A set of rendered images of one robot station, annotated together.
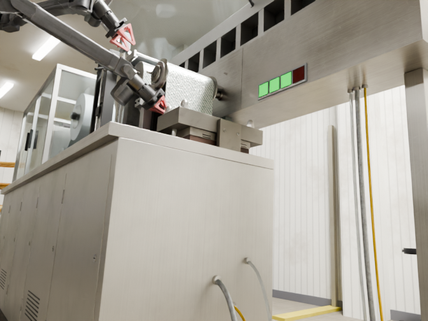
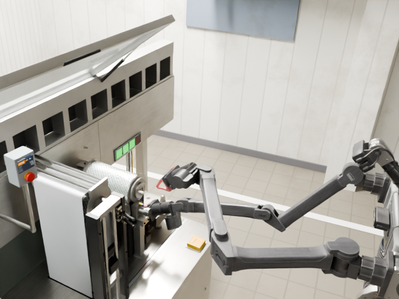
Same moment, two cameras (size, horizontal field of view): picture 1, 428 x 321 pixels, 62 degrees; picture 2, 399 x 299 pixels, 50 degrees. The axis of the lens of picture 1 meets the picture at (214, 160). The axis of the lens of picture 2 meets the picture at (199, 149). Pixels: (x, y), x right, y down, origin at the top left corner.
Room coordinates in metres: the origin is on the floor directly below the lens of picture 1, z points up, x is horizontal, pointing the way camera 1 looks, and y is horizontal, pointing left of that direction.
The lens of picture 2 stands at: (1.90, 1.75, 2.38)
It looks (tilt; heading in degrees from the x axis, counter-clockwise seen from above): 30 degrees down; 241
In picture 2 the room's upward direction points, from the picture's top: 3 degrees clockwise
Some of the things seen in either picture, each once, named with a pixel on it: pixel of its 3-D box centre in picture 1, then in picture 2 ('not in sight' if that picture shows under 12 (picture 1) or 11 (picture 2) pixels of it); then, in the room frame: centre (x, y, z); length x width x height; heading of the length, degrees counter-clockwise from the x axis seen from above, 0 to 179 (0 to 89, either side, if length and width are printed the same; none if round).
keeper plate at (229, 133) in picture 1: (229, 135); not in sight; (1.27, -0.05, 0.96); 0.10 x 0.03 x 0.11; 126
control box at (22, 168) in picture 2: (123, 42); (22, 167); (1.85, 0.55, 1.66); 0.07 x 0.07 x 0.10; 31
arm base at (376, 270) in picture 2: not in sight; (373, 270); (0.97, 1.18, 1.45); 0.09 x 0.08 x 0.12; 43
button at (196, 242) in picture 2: not in sight; (196, 242); (1.12, 0.34, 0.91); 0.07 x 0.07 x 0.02; 36
